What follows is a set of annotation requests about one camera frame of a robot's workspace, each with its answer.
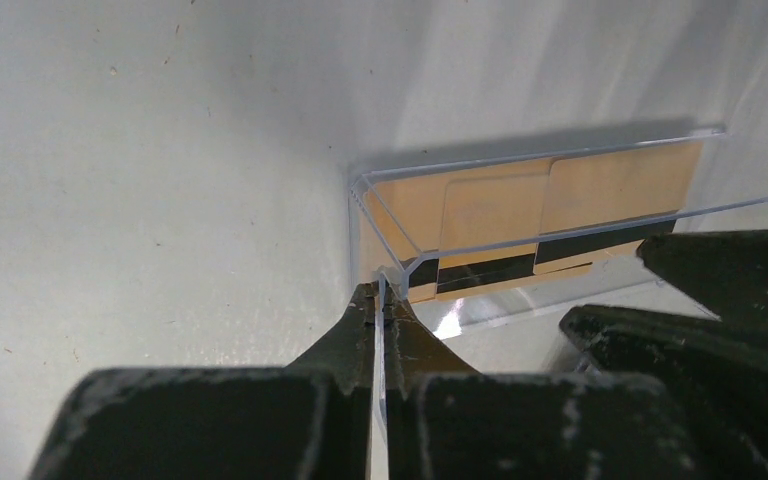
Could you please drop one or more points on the clear plastic tray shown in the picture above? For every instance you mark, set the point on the clear plastic tray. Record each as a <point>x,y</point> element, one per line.
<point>396,208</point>

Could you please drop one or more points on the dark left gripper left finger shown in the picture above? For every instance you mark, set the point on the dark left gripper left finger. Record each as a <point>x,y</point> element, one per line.
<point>309,419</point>

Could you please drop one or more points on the gold card with black stripe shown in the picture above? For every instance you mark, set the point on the gold card with black stripe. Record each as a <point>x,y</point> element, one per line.
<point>610,189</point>

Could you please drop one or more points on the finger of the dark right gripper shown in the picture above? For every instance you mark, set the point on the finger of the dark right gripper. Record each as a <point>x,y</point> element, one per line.
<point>716,370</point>
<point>725,271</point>

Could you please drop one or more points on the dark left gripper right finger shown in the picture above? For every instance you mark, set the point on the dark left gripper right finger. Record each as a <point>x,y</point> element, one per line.
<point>446,420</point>

